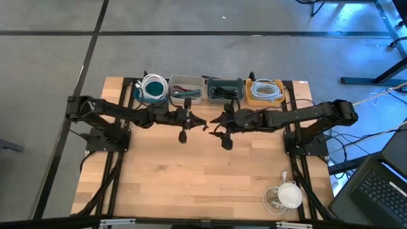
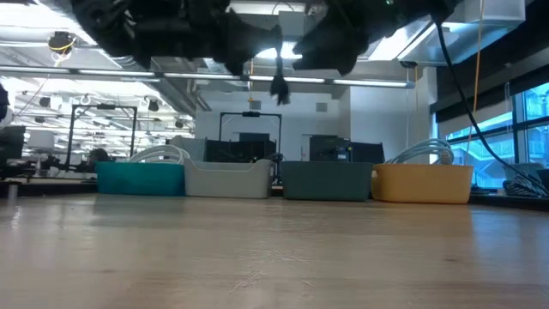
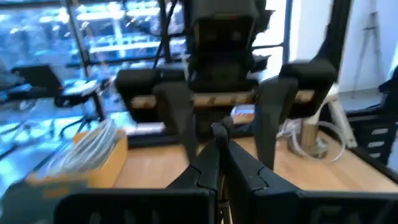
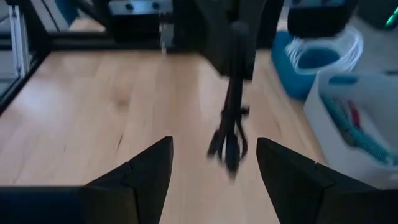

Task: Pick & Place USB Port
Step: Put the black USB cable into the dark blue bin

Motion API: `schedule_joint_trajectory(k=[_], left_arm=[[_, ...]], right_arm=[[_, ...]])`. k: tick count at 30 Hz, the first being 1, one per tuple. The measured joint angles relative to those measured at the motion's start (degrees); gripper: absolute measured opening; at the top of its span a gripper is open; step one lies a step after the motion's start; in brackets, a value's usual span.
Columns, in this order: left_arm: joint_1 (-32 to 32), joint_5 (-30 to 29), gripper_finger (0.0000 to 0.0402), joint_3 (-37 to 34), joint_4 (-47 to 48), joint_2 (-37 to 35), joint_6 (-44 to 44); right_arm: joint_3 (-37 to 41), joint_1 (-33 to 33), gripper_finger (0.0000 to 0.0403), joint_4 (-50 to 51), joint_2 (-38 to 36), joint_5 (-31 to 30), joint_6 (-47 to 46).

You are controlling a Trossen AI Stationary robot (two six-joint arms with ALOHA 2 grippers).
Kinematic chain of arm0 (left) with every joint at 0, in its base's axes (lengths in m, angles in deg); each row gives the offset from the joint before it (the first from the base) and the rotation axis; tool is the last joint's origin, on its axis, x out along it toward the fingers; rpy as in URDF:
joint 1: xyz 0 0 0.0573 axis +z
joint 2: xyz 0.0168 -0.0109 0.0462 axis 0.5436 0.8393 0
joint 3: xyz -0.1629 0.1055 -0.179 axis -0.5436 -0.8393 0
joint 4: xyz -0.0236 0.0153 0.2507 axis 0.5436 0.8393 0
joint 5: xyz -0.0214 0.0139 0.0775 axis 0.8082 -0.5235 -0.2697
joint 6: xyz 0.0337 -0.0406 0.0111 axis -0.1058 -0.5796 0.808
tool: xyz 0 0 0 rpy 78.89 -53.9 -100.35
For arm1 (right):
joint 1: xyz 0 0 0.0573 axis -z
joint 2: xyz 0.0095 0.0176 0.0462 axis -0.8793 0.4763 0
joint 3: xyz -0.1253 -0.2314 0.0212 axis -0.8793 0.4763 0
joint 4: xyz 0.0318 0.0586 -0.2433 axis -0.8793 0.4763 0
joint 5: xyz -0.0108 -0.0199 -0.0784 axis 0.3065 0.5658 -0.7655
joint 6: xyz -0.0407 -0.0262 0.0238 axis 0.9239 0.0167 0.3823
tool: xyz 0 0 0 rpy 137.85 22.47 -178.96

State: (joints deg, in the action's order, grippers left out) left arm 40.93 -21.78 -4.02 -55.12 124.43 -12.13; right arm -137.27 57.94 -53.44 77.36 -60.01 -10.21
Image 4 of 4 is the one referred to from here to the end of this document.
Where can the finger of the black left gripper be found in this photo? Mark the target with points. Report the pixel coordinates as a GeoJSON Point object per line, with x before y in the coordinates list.
{"type": "Point", "coordinates": [248, 49]}
{"type": "Point", "coordinates": [225, 49]}

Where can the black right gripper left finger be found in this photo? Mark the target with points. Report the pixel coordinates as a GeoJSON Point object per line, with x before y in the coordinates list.
{"type": "Point", "coordinates": [136, 193]}

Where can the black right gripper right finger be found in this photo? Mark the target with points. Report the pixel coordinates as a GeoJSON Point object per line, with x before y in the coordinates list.
{"type": "Point", "coordinates": [289, 186]}

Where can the teal plastic bin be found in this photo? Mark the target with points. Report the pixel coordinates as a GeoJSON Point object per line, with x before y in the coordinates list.
{"type": "Point", "coordinates": [286, 77]}

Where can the white plastic bin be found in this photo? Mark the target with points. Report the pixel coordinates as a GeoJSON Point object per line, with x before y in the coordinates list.
{"type": "Point", "coordinates": [329, 146]}

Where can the black box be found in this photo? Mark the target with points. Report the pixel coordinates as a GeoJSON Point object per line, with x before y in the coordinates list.
{"type": "Point", "coordinates": [320, 23]}

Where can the black table frame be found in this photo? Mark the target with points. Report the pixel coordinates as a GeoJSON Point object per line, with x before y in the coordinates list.
{"type": "Point", "coordinates": [93, 43]}

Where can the white metal post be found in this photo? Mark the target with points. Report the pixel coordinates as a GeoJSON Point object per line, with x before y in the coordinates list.
{"type": "Point", "coordinates": [18, 40]}

